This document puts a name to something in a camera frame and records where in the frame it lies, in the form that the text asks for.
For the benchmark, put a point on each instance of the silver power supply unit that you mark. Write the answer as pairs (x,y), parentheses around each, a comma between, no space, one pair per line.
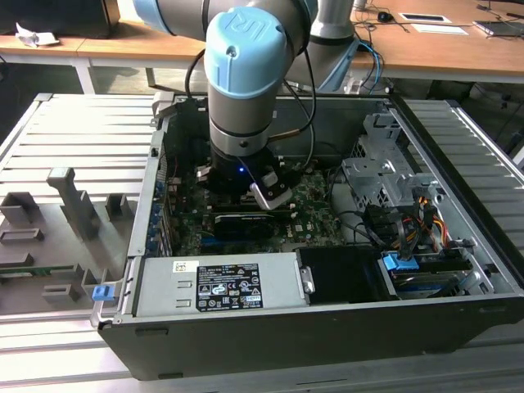
(163,286)

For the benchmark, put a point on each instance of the silver metal drive cage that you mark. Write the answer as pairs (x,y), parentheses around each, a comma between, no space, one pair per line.
(368,172)

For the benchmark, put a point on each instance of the black box on desk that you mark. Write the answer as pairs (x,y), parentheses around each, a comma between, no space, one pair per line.
(53,16)

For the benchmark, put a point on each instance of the green RAM stick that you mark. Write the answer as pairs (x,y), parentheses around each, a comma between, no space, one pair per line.
(24,271)

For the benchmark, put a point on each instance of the pale blue teach pendant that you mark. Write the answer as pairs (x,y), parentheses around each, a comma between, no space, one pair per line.
(337,65)

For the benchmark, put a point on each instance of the black RAM slot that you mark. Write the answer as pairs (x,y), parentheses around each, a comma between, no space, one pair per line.
(282,213)

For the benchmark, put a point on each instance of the white paper sheet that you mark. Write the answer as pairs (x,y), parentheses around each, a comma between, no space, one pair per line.
(440,29)

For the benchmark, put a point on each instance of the grey notebook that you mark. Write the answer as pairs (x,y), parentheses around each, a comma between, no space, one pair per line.
(501,28)

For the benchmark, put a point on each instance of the wooden desk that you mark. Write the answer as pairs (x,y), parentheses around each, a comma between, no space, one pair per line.
(430,49)

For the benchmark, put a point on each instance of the white framed tablet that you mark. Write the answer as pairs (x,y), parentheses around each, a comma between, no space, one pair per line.
(425,17)

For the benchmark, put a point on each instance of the small blue plastic clip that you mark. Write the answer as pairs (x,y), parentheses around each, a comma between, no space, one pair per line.
(102,294)

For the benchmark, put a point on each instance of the black computer mouse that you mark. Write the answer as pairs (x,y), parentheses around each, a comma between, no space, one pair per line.
(385,16)

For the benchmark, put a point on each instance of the black graphics card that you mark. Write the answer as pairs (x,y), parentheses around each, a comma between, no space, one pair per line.
(243,226)

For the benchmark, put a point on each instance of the green motherboard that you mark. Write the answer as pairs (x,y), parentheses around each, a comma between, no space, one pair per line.
(311,213)

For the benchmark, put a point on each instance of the grey parts rack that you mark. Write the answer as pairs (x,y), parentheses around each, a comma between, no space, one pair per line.
(73,229)

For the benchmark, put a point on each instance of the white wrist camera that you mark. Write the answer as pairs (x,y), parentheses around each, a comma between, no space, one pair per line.
(270,194)

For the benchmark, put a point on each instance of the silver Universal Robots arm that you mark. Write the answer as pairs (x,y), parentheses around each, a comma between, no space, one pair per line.
(245,82)

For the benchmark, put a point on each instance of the blue disk carrier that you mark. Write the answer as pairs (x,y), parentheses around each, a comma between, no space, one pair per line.
(399,262)

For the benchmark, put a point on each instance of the crumpled white paper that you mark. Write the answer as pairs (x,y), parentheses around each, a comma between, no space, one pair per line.
(34,36)

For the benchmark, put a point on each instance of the black open PC case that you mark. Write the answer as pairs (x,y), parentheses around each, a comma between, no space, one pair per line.
(286,348)

